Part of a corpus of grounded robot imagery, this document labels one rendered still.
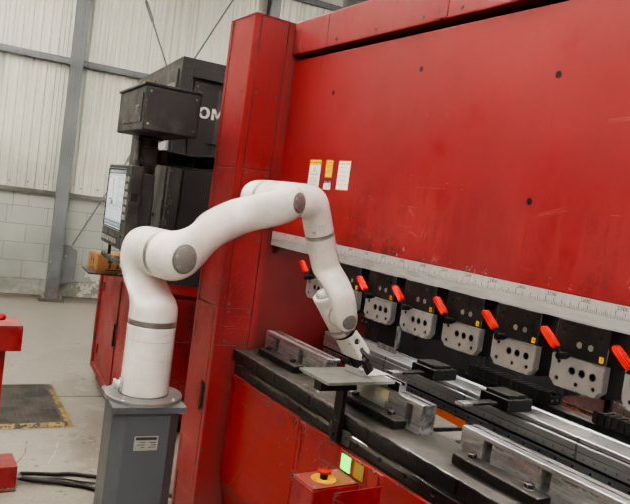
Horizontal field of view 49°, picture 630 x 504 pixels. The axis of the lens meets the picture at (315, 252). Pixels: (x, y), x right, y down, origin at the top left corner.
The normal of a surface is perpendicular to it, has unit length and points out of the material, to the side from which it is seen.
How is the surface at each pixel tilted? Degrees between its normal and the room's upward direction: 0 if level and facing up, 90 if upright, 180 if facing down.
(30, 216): 90
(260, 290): 90
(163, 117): 90
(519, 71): 90
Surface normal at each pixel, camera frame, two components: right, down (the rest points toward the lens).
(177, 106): 0.47, 0.12
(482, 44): -0.84, -0.08
